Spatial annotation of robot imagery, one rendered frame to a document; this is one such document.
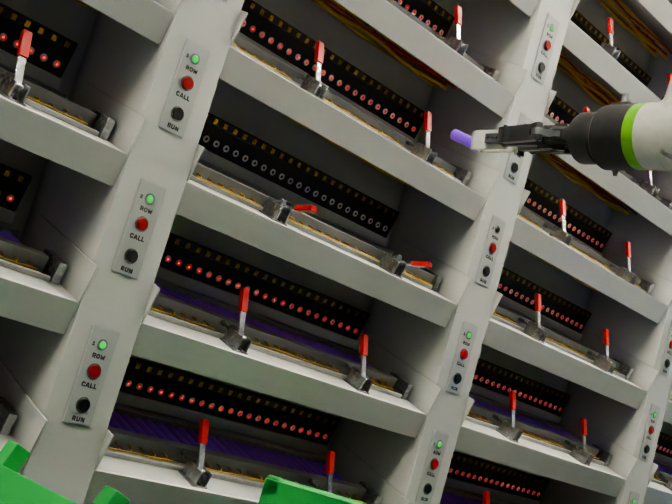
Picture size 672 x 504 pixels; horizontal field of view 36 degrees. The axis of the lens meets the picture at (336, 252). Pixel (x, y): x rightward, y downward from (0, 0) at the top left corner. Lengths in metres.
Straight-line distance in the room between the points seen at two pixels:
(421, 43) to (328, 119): 0.24
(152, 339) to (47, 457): 0.20
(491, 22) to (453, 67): 0.25
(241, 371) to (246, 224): 0.21
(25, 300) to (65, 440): 0.18
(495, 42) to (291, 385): 0.78
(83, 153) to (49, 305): 0.19
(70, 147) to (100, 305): 0.20
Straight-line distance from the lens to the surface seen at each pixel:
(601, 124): 1.48
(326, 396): 1.61
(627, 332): 2.43
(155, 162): 1.36
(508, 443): 1.98
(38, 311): 1.30
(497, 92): 1.85
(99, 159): 1.32
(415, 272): 1.78
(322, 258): 1.56
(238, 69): 1.45
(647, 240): 2.47
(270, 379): 1.52
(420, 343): 1.82
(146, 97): 1.35
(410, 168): 1.68
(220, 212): 1.43
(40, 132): 1.28
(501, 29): 1.97
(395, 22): 1.66
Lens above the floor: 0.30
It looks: 9 degrees up
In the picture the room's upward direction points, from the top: 16 degrees clockwise
